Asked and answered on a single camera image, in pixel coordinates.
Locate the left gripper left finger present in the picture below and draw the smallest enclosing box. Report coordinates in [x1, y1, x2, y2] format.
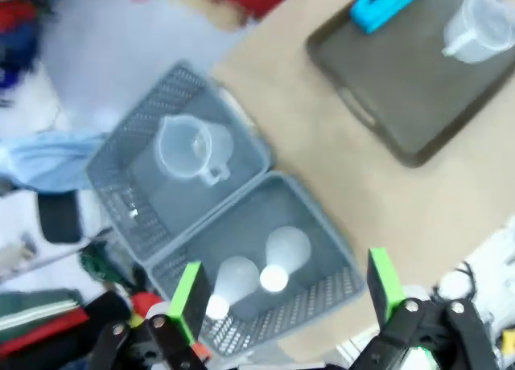
[90, 261, 212, 370]

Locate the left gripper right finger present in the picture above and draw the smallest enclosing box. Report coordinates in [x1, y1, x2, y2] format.
[348, 247, 501, 370]

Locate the clear plastic measuring cup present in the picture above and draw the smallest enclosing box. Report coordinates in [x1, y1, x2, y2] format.
[154, 114, 236, 187]
[441, 0, 515, 65]

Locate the white light bulb, left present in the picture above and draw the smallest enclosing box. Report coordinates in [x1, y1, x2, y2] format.
[204, 256, 262, 320]

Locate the white light bulb, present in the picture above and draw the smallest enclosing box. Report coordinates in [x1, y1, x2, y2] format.
[204, 256, 262, 320]
[259, 226, 313, 294]

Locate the grey basket holding flasks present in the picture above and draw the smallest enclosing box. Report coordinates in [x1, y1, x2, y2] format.
[144, 171, 368, 357]

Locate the white light bulb, right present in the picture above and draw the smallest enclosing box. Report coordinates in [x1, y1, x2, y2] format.
[259, 226, 313, 294]

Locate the grey basket holding cup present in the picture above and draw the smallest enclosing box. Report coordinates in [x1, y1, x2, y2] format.
[84, 60, 277, 263]

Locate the light blue cloth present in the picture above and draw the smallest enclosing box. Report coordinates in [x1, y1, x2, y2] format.
[0, 129, 107, 195]

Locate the dark brown plastic tray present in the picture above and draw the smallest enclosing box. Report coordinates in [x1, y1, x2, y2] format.
[304, 0, 515, 169]

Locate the blue test tube rack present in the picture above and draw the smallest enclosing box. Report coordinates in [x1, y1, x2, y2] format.
[348, 0, 431, 35]

